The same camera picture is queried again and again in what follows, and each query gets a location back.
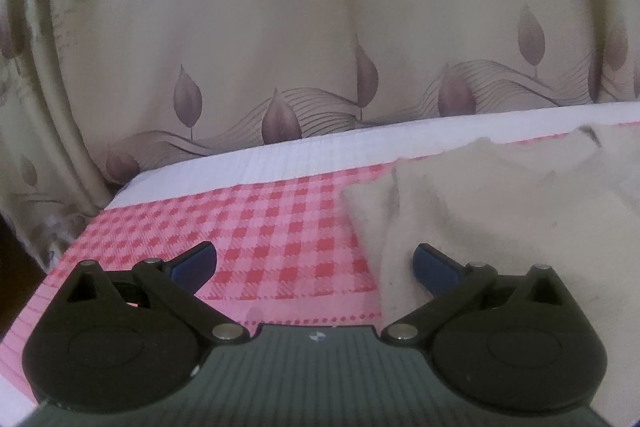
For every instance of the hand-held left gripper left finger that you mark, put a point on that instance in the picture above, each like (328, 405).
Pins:
(194, 265)

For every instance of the beige knit sweater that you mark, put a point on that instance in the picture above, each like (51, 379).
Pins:
(500, 212)

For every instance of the pink checked bed blanket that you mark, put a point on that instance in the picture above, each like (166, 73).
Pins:
(280, 227)

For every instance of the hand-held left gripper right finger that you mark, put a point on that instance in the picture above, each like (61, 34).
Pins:
(436, 268)

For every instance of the beige leaf print curtain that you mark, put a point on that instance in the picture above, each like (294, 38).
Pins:
(280, 42)

